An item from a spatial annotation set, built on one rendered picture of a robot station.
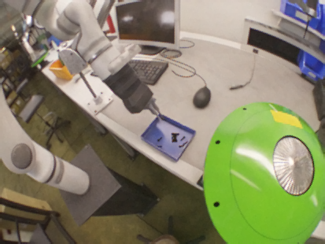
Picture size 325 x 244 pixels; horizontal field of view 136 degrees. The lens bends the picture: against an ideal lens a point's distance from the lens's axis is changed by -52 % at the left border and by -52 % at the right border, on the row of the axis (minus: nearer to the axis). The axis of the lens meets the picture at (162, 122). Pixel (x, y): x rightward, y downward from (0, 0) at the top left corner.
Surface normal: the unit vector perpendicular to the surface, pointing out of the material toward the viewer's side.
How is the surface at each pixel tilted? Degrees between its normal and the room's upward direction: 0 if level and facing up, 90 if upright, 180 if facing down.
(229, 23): 90
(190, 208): 0
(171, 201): 0
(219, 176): 24
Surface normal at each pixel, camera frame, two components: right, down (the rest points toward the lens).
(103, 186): -0.14, -0.57
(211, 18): -0.57, 0.72
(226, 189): -0.52, -0.48
